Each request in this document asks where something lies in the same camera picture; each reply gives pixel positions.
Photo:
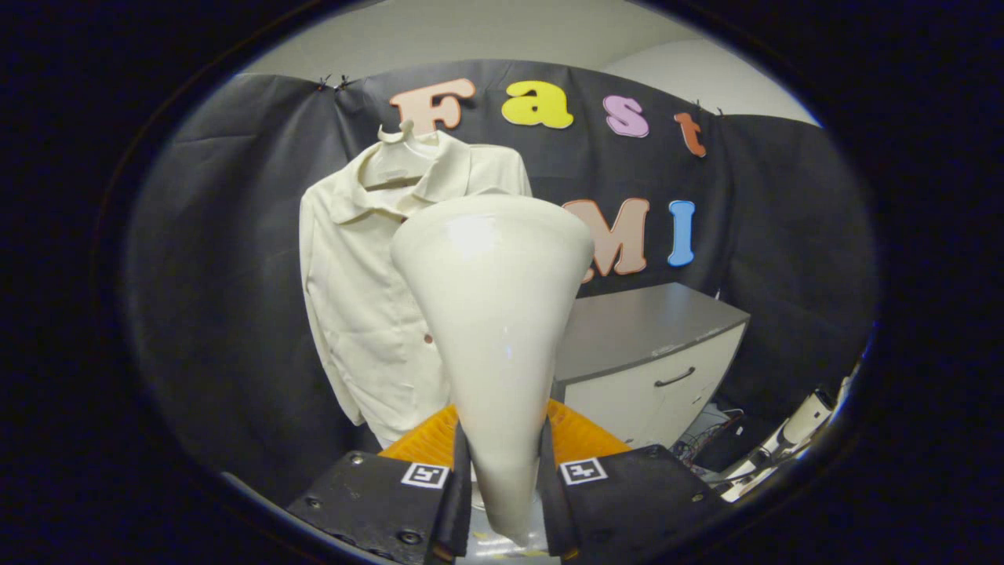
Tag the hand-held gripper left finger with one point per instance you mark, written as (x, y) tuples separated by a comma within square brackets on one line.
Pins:
[(461, 502)]

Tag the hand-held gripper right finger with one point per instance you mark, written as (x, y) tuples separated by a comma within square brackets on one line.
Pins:
[(551, 506)]

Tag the white garment steamer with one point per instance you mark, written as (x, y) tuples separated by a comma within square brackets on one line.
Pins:
[(494, 314)]

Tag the cream button shirt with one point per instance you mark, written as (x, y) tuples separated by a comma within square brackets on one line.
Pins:
[(361, 314)]

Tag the cream clothes hanger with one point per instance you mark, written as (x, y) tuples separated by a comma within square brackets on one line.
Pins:
[(406, 129)]

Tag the grey cabinet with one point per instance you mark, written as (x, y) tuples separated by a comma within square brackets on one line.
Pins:
[(643, 322)]

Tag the white device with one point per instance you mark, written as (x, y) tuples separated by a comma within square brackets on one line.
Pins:
[(808, 410)]

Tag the black backdrop cloth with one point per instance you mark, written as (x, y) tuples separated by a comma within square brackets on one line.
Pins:
[(220, 275)]

